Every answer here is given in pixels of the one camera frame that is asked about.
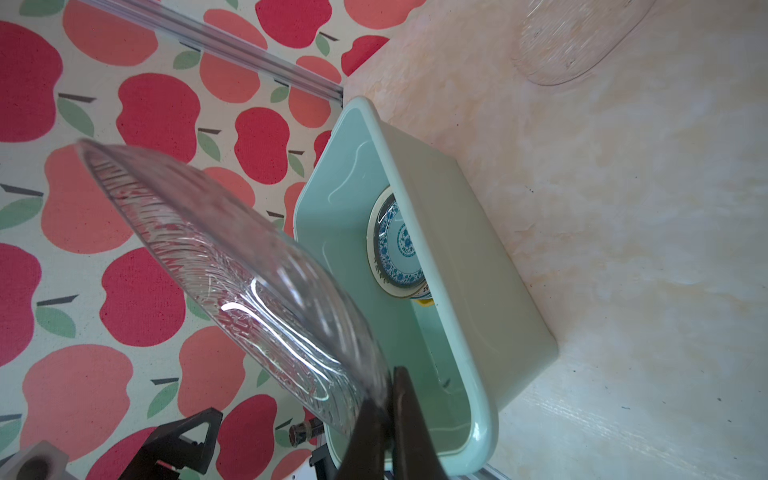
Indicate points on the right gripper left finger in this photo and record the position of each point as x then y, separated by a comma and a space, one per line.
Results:
365, 455

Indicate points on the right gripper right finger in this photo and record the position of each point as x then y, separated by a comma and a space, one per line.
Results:
414, 456

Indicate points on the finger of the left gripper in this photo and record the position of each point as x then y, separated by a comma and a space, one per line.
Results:
167, 451

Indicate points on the mint green plastic bin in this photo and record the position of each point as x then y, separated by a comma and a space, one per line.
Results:
483, 340

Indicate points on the beige ceramic bowl plate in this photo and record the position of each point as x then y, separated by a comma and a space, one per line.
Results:
421, 291

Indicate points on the smoky brown glass plate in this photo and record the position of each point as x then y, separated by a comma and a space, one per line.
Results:
261, 287

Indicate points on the clear glass plate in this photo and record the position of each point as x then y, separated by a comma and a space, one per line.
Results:
556, 41

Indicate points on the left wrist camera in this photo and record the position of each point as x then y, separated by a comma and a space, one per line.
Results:
41, 461

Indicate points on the left aluminium frame post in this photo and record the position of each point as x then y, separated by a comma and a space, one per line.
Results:
152, 15

